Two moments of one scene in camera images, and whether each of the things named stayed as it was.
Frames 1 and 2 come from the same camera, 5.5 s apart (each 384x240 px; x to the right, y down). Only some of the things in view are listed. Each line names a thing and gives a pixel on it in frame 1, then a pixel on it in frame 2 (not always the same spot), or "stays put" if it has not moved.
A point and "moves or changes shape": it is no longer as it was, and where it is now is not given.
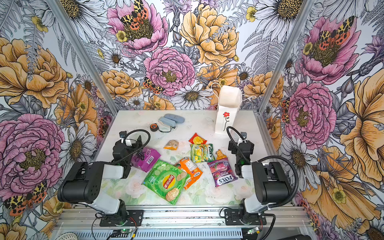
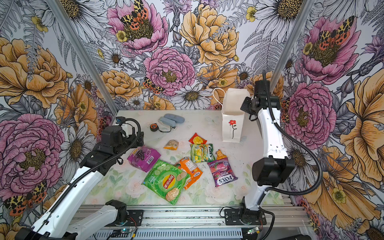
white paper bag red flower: x=229 y=102 moves or changes shape
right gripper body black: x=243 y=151 → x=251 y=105
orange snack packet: x=186 y=166 stays put
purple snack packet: x=144 y=159 stays put
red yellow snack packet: x=196 y=139 stays put
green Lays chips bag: x=166 y=180 stays put
